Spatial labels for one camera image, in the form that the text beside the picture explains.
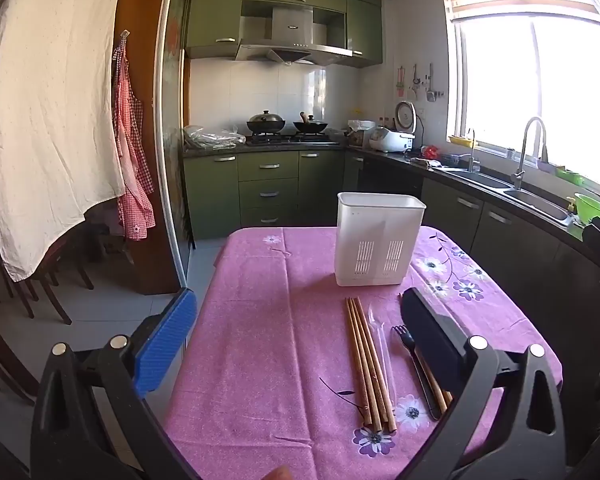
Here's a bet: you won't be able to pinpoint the tall steel faucet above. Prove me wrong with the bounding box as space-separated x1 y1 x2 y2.
511 116 549 191

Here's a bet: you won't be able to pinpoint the dark wooden chair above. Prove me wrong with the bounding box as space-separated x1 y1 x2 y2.
0 305 36 406
10 232 96 326

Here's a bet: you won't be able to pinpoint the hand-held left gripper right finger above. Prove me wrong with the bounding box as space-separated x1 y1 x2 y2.
399 287 566 480

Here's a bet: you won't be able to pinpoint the glass sliding door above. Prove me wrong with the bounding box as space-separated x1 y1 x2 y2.
155 0 196 291

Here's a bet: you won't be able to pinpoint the white plastic utensil holder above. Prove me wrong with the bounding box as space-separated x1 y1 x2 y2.
336 191 427 287

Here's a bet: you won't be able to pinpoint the green colander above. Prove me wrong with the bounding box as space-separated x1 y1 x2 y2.
574 192 600 226

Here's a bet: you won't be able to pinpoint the black gas stove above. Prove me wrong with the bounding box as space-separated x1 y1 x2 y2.
245 131 341 147

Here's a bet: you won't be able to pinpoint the container with plastic bag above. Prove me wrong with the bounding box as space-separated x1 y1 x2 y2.
347 120 376 148

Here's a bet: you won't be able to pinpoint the kitchen window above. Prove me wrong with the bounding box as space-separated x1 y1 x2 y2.
447 10 600 196

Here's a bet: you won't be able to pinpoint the steel kitchen sink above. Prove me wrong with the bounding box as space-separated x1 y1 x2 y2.
445 167 576 226

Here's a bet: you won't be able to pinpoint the round white cooker lid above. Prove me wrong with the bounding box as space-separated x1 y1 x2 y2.
395 101 418 136

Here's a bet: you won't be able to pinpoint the steel range hood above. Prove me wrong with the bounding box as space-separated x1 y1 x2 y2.
234 4 353 67

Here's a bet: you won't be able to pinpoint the white hanging cloth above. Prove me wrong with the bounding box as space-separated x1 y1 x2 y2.
0 0 131 283

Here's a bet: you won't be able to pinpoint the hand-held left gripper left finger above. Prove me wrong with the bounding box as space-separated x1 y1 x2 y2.
30 287 203 480

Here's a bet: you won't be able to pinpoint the green base cabinet with drawers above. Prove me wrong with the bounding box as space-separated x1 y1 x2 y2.
182 149 366 241

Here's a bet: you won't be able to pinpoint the pink floral tablecloth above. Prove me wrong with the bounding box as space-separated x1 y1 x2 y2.
162 226 565 480

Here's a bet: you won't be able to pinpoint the red checkered apron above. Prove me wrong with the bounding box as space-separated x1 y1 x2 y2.
111 30 157 241

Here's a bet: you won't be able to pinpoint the white rice cooker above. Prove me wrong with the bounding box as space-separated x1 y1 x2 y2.
369 126 415 153

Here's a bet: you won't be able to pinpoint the small steel faucet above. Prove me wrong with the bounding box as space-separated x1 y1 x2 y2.
466 128 481 173

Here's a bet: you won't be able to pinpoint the clear plastic bags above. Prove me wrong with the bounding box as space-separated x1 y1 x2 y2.
183 125 246 151

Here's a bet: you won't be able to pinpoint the black wok with lid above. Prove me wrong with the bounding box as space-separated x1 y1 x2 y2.
246 109 287 136

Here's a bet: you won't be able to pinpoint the green plastic tray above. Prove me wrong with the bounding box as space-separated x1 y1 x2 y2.
555 166 586 186

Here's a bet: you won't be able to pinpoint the black wok with wooden handle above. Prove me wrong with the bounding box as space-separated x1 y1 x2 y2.
293 111 329 135

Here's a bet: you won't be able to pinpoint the clear plastic spoon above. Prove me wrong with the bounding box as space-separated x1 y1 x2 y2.
366 304 400 406

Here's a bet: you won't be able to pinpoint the black plastic fork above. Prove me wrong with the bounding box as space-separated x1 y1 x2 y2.
391 325 443 421

